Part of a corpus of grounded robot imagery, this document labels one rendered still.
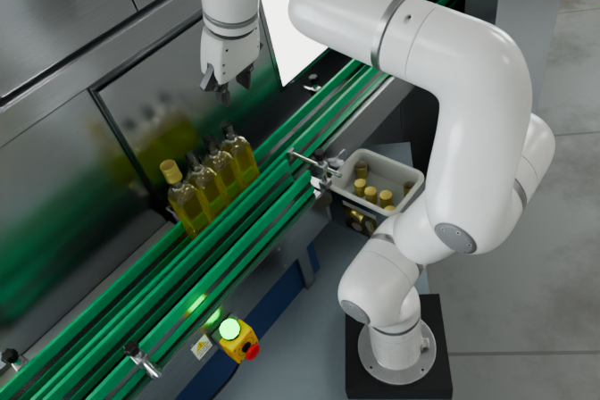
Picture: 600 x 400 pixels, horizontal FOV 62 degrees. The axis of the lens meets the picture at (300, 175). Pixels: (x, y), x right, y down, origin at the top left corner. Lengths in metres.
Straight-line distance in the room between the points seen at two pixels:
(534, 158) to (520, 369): 1.62
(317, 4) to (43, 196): 0.75
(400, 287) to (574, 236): 1.72
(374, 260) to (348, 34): 0.48
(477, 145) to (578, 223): 2.09
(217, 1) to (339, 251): 1.00
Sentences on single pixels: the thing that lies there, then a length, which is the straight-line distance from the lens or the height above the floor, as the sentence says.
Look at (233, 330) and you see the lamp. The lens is 1.17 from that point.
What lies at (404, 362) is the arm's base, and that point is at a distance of 1.26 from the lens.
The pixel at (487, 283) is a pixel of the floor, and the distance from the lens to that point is 2.38.
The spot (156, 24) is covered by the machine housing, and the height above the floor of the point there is 1.54.
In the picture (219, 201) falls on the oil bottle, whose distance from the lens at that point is 1.21.
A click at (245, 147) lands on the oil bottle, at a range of 1.20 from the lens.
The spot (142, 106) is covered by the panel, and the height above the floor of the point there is 1.40.
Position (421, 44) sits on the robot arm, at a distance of 0.56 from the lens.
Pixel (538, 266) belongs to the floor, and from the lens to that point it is 2.46.
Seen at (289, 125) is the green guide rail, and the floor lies 1.12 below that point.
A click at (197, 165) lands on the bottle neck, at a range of 1.13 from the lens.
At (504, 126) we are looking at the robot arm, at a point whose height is 1.64.
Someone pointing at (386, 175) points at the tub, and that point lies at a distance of 1.46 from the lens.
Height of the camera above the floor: 2.03
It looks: 46 degrees down
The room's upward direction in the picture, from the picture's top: 15 degrees counter-clockwise
